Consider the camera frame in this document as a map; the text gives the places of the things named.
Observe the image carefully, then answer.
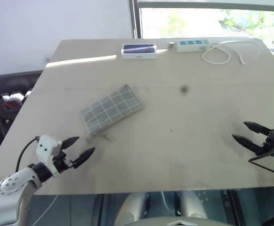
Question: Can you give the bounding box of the white power strip cable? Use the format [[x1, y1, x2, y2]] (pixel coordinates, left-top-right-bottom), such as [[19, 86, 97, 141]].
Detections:
[[202, 40, 262, 65]]

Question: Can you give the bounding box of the grey rounded shape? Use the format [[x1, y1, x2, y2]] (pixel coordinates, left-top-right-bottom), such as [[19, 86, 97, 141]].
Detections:
[[114, 193, 151, 223], [175, 190, 209, 219]]

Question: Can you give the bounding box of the white power strip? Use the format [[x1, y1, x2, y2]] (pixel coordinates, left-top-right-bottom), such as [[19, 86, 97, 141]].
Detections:
[[175, 39, 210, 53]]

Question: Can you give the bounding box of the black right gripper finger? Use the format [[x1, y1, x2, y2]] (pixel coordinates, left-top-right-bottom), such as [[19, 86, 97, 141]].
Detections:
[[243, 121, 273, 137], [232, 134, 264, 155]]

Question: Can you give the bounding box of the thin white cable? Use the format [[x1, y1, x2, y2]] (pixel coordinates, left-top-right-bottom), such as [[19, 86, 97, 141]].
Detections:
[[160, 191, 175, 216], [32, 194, 59, 226]]

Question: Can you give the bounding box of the light blue fabric pouch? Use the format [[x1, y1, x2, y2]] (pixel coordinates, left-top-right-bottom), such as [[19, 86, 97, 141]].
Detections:
[[80, 85, 144, 135]]

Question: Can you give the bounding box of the dark window frame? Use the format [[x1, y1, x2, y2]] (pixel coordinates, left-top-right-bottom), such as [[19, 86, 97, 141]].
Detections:
[[129, 0, 274, 40]]

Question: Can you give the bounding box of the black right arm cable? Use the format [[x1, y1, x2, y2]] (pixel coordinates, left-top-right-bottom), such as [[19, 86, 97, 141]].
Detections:
[[248, 158, 274, 178]]

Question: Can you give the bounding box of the red white bag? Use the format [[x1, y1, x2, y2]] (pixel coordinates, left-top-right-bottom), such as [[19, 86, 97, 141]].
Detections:
[[0, 90, 31, 111]]

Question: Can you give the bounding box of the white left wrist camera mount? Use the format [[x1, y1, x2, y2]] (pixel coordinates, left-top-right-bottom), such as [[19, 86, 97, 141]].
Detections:
[[36, 135, 63, 177]]

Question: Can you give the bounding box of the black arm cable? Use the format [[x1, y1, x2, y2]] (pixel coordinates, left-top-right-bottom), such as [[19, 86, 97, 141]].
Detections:
[[248, 158, 274, 178], [15, 136, 40, 173]]

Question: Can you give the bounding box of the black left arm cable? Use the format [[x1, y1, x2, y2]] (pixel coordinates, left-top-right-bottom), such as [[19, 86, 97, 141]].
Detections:
[[15, 136, 40, 173]]

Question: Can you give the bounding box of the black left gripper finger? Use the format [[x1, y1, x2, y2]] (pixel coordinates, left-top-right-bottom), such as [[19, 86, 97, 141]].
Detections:
[[73, 147, 96, 169], [61, 137, 80, 150]]

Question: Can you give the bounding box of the thin grey zipper pull cord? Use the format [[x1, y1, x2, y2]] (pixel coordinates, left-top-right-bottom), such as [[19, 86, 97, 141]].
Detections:
[[85, 133, 115, 143]]

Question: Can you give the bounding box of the white box with purple lid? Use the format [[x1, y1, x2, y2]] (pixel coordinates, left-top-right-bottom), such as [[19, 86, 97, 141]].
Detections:
[[121, 43, 157, 60]]

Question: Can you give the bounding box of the grey robot torso top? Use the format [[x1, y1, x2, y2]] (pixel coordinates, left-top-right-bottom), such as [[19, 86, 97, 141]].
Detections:
[[120, 216, 236, 226]]

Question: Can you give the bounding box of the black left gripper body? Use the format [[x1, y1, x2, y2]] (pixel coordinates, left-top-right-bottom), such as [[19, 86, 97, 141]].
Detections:
[[53, 148, 76, 175]]

